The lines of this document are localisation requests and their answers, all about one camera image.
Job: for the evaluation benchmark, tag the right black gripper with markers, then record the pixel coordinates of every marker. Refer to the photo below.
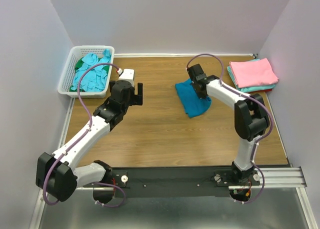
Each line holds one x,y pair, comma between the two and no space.
201,95

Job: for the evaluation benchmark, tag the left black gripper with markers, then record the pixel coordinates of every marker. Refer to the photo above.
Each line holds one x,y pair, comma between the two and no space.
137,99

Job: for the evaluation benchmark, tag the teal blue t-shirt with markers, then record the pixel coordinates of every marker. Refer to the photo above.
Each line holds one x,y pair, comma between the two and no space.
192,104

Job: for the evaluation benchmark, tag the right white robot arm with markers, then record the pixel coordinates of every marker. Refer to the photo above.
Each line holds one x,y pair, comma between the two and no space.
251,118

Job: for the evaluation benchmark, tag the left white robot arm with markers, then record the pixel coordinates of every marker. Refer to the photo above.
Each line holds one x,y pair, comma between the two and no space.
58,173

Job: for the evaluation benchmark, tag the light blue crumpled t-shirt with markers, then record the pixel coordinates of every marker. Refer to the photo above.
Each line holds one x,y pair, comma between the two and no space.
93,59

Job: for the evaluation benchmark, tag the pink folded t-shirt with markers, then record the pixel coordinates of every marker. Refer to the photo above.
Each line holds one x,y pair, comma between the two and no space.
252,72

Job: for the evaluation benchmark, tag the green t-shirt in basket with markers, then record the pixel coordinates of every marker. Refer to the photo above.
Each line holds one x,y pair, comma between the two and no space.
94,81

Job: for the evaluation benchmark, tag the mint folded t-shirt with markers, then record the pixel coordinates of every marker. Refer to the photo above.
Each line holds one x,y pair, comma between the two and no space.
250,89

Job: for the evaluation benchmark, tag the white plastic laundry basket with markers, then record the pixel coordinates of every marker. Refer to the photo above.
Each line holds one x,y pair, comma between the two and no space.
68,72

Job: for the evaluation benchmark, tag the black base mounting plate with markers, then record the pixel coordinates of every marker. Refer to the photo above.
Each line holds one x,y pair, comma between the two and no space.
103,194

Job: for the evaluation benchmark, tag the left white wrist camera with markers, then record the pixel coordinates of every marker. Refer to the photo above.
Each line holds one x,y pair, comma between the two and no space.
128,75

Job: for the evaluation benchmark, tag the aluminium extrusion rail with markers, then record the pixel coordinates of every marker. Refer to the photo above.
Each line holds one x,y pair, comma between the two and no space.
280,177

